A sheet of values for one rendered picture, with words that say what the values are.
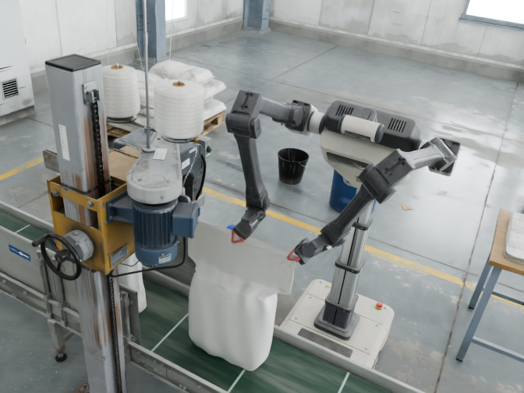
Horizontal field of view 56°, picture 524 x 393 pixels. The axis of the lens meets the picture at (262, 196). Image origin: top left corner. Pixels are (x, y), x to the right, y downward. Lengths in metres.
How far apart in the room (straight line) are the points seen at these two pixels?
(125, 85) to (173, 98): 0.24
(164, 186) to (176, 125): 0.20
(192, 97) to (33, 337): 1.98
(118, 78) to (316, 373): 1.55
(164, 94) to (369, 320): 1.84
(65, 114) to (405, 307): 2.55
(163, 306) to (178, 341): 0.26
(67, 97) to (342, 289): 1.66
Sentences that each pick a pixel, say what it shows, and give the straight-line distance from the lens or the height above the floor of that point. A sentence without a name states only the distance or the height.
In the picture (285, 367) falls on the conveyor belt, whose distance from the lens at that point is 2.42.
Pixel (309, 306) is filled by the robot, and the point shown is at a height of 0.26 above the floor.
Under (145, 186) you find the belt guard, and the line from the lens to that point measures 1.60.
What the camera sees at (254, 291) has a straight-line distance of 2.09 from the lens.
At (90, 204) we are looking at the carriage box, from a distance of 1.71.
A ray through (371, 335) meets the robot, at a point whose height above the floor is 0.26.
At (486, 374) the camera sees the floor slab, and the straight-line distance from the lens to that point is 3.29.
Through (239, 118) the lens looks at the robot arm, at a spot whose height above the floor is 1.62.
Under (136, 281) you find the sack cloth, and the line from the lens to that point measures 2.55.
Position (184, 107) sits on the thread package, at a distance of 1.60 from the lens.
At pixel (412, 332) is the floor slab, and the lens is 3.33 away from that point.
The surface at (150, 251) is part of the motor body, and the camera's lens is 1.73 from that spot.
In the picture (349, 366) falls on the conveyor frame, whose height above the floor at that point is 0.39.
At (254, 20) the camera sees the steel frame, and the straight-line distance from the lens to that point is 10.60.
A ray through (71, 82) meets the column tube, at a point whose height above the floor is 1.72.
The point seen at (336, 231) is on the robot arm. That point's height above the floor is 1.25.
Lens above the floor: 2.21
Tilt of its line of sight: 31 degrees down
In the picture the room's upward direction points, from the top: 6 degrees clockwise
